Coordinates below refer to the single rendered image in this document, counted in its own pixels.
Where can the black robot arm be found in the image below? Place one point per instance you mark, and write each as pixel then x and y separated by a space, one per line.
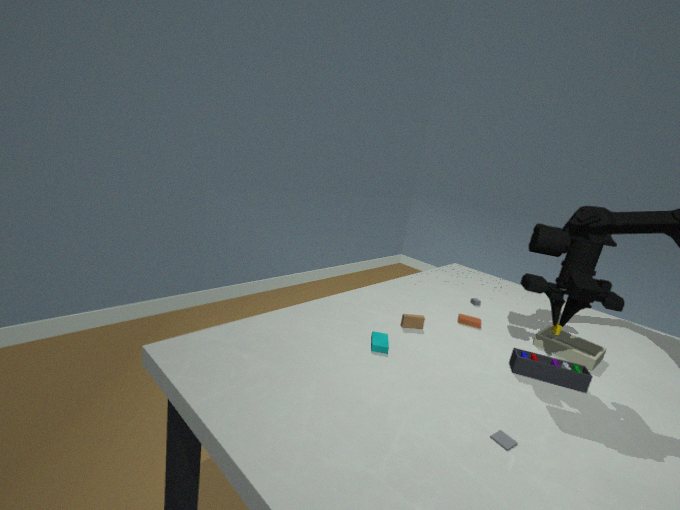
pixel 583 238

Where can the beige rectangular tray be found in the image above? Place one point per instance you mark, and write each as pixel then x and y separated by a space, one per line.
pixel 575 349

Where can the small teal block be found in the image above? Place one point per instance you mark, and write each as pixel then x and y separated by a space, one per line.
pixel 379 342

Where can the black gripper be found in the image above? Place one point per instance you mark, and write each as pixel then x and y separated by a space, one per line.
pixel 538 284

